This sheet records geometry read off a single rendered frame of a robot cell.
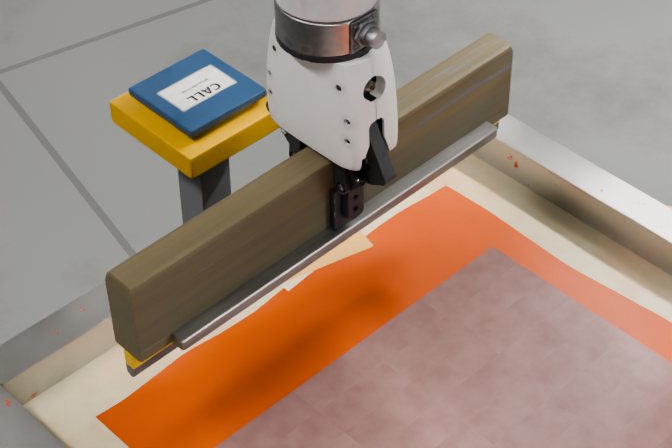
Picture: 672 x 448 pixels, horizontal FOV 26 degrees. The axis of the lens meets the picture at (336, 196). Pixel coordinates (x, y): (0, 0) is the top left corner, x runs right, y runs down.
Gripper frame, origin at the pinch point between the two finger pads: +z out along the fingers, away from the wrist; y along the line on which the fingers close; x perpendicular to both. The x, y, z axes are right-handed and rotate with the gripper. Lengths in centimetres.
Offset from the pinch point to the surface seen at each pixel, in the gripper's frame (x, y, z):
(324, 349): 2.9, -2.2, 14.6
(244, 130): -12.0, 24.8, 15.2
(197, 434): 16.4, -1.7, 14.5
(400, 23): -137, 121, 111
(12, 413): 26.9, 7.4, 10.9
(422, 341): -3.6, -7.3, 14.7
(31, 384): 23.4, 10.3, 12.8
